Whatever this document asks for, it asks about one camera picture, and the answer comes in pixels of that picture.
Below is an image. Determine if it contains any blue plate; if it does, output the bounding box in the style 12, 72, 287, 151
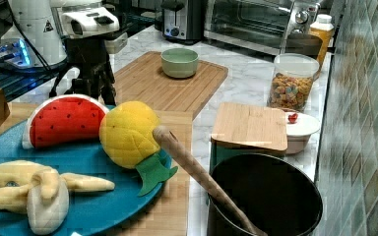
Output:
0, 122, 163, 236

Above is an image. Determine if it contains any plush peeled banana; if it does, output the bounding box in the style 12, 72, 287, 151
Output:
0, 160, 115, 235

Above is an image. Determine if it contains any yellow plush pineapple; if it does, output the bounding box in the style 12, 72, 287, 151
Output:
99, 101, 178, 197

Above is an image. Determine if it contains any green ceramic bowl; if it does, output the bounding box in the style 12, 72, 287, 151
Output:
160, 48, 199, 79

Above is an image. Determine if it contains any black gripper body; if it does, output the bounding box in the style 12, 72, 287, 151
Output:
65, 36, 113, 89

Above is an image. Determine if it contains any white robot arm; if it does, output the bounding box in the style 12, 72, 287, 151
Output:
1, 0, 120, 105

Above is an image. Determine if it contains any wooden spoon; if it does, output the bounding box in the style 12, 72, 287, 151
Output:
153, 126, 268, 236

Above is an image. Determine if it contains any black slot toaster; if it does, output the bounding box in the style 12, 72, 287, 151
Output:
161, 0, 207, 44

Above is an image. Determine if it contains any teal canister with wooden lid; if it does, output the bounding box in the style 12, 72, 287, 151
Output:
210, 102, 287, 171

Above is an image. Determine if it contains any dark grey cup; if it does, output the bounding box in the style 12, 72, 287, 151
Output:
284, 33, 322, 59

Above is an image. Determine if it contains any silver toaster oven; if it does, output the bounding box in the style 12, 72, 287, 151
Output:
204, 0, 320, 55

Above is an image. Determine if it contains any plush watermelon slice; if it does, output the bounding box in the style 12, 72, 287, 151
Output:
22, 94, 109, 149

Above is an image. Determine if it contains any black dish drying mat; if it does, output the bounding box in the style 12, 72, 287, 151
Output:
0, 68, 58, 101

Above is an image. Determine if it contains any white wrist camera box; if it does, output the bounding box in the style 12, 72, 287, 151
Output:
61, 7, 120, 38

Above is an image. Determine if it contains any bamboo cutting board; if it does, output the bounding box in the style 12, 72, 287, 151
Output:
114, 51, 228, 118

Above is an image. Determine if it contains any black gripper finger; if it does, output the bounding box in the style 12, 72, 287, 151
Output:
65, 79, 89, 95
94, 71, 116, 105

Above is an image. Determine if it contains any orange juice bottle white cap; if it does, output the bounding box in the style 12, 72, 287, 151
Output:
309, 14, 334, 65

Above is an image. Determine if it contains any pink sugar bowl with lid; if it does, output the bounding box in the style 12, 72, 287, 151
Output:
285, 111, 320, 154

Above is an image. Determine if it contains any black utensil holder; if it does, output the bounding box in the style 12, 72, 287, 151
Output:
211, 153, 323, 236

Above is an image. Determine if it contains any clear cereal jar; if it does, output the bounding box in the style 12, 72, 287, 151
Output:
267, 53, 319, 111

